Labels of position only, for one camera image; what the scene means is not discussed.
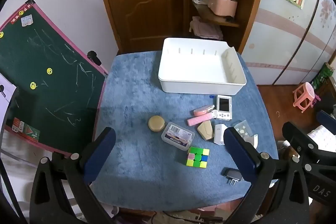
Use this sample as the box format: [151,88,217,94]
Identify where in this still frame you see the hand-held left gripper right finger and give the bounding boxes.
[223,127,311,224]

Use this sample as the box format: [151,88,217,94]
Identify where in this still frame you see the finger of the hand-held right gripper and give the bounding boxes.
[316,110,336,126]
[282,121,320,162]

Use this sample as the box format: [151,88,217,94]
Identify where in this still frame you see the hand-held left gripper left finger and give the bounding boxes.
[29,127,117,224]

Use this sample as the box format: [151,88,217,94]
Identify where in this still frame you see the white tissue pack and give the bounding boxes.
[307,125,336,152]

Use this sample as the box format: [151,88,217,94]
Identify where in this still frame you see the black charger plug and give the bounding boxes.
[221,168,242,185]

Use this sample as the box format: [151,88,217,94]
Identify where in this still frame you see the clear packet with white dots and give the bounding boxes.
[234,120,253,139]

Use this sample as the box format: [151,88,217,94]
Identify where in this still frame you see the small white box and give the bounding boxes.
[214,123,229,146]

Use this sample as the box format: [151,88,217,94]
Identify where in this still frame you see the pink plastic stool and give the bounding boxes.
[293,82,321,111]

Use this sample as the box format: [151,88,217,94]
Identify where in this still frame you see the tan hexagonal box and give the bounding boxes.
[197,120,214,140]

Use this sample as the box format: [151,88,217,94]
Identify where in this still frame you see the green printed packet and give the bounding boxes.
[311,63,334,90]

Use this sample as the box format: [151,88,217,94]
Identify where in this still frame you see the colourful puzzle cube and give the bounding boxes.
[185,147,210,169]

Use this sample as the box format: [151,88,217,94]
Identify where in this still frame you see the white handheld game device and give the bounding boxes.
[216,95,233,120]

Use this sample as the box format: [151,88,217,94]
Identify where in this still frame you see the pink rectangular eraser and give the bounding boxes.
[187,112,214,126]

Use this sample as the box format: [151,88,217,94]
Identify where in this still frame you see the pink correction tape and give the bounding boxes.
[193,105,216,117]

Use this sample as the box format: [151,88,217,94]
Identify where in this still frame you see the round tan container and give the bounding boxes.
[148,115,165,132]

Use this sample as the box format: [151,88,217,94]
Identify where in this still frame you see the clear plastic box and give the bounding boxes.
[161,122,195,150]

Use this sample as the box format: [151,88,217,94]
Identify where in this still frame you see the blue plush blanket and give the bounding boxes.
[91,52,279,212]

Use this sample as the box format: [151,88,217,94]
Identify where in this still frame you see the red and green sticker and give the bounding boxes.
[12,118,41,141]

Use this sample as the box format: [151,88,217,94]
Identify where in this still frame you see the floral wardrobe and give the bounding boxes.
[241,0,336,86]

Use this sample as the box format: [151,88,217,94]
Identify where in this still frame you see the white plastic storage tray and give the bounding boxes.
[158,37,247,95]

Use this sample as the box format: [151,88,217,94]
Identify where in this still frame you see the black clamp knob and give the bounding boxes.
[87,51,102,66]

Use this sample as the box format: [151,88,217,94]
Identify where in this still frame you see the white paper sheet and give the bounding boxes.
[0,73,18,119]

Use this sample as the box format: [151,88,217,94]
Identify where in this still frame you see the folded pink cloth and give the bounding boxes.
[189,16,224,40]

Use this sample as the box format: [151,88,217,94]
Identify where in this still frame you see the wooden corner shelf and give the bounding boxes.
[188,0,268,54]

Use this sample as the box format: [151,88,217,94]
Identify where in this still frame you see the pale blue sticker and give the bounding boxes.
[21,15,34,27]

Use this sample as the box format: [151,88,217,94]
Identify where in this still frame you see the brown wooden door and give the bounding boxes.
[93,0,192,54]

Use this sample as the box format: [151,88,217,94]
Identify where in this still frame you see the green chalkboard with pink frame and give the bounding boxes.
[0,0,109,159]

